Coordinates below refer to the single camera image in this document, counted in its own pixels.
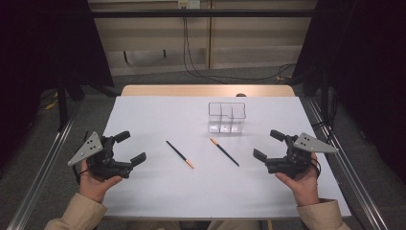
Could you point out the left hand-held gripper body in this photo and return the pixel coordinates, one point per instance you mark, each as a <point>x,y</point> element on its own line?
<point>95,159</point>

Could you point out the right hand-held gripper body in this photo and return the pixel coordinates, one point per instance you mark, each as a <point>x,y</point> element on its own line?
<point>297,159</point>

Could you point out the black pencil orange end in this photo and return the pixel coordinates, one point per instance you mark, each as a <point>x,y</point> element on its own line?
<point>224,151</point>
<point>178,153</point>

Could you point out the clear plastic desk organizer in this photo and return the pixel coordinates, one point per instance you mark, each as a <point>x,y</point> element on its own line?
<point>226,126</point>

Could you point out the person's left hand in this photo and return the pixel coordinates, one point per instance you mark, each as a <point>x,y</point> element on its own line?
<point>92,187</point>

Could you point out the person's right hand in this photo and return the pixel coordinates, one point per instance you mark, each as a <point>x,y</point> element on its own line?
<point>303,188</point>

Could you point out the small black floor object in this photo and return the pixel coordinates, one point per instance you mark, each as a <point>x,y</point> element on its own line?
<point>85,135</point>

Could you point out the dark round table grommet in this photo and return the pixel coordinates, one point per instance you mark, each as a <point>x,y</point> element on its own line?
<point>241,95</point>

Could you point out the white table sheet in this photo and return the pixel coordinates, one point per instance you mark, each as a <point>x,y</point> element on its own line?
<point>191,191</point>

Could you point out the black curtain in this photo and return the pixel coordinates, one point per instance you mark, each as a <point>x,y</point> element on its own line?
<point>38,48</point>
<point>367,64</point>

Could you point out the aluminium frame rail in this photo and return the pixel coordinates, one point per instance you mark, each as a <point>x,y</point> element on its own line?
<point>357,185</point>
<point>41,179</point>

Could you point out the black wall bracket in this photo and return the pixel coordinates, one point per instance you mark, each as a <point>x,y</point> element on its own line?
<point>164,53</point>
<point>126,57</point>

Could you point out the black horizontal frame bar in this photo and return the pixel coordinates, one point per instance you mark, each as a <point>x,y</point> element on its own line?
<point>191,13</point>

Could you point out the white wall socket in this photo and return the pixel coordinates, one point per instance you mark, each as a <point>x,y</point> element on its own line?
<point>189,4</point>

